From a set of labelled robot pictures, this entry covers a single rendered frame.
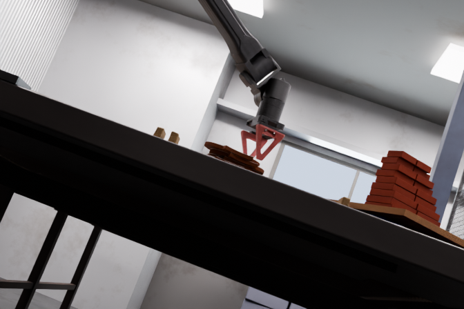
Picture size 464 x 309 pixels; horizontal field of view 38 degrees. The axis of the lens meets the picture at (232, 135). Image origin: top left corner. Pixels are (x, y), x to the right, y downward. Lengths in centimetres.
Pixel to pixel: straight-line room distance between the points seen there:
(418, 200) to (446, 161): 116
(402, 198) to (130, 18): 514
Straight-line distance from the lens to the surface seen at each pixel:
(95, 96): 676
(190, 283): 698
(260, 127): 152
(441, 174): 336
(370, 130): 724
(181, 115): 654
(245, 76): 158
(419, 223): 180
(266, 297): 600
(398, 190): 217
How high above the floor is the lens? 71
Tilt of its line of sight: 12 degrees up
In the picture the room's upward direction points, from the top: 21 degrees clockwise
